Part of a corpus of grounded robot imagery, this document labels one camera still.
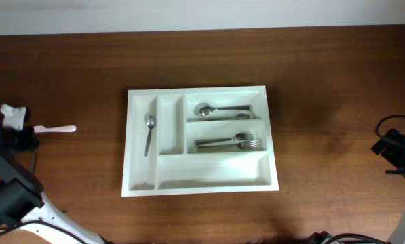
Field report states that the pink plastic knife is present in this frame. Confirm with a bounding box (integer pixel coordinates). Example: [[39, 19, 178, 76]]
[[33, 125, 77, 134]]

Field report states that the small steel teaspoon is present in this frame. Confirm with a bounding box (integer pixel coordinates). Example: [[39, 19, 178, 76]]
[[144, 114, 156, 156]]

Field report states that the large steel spoon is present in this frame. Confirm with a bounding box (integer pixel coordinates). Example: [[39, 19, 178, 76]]
[[197, 110, 256, 121], [193, 103, 253, 117]]

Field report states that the steel fork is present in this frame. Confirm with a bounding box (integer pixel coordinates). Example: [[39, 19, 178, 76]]
[[197, 139, 262, 153], [194, 132, 254, 146]]

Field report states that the steel fork top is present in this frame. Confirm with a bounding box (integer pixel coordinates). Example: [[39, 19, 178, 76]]
[[197, 139, 262, 153]]

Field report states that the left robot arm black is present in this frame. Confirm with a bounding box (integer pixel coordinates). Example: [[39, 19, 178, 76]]
[[0, 104, 107, 244]]

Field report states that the white plastic cutlery tray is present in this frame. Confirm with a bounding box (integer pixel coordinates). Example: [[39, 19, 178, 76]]
[[121, 86, 279, 197]]

